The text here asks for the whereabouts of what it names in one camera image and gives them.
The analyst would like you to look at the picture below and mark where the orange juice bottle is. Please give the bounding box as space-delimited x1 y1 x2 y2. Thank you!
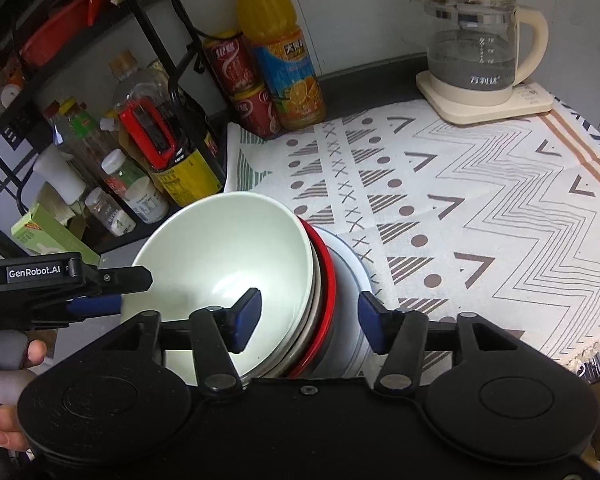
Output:
236 0 326 130

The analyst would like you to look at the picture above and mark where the white blue-rimmed plate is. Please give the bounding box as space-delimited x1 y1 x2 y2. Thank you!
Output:
306 228 372 379

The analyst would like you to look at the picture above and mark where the red soda can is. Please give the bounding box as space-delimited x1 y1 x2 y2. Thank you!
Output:
204 29 258 96
230 82 282 139

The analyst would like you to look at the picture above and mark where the cream kettle base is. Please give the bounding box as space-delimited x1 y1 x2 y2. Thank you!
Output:
416 70 554 126

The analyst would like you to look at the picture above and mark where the person's left hand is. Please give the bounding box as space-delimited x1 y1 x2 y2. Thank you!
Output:
0 338 48 453

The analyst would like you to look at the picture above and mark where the black kitchen rack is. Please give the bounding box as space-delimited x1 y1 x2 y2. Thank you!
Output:
0 0 235 255

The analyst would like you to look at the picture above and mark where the large white bowl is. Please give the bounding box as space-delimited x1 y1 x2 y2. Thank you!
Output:
121 192 314 382

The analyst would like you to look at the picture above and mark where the glass electric kettle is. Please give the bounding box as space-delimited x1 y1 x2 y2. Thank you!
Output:
417 0 548 104

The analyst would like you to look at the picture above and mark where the white powder jar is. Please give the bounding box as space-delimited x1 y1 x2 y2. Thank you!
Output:
100 148 169 224

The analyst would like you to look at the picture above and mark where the yellow labelled oil jug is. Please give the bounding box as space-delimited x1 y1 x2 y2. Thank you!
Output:
109 58 222 207

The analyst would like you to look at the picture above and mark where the grey brown plate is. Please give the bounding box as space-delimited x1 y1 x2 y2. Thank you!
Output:
242 249 322 385

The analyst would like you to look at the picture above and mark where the green box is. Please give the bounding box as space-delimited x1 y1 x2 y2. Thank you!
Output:
10 204 100 266

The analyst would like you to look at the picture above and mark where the red plate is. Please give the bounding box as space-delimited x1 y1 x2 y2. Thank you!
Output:
286 220 337 378

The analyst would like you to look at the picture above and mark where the patterned table cloth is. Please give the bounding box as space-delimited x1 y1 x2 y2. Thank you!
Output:
227 100 600 367

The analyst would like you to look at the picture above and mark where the small salt jar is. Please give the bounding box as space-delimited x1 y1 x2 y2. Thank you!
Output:
84 188 136 237

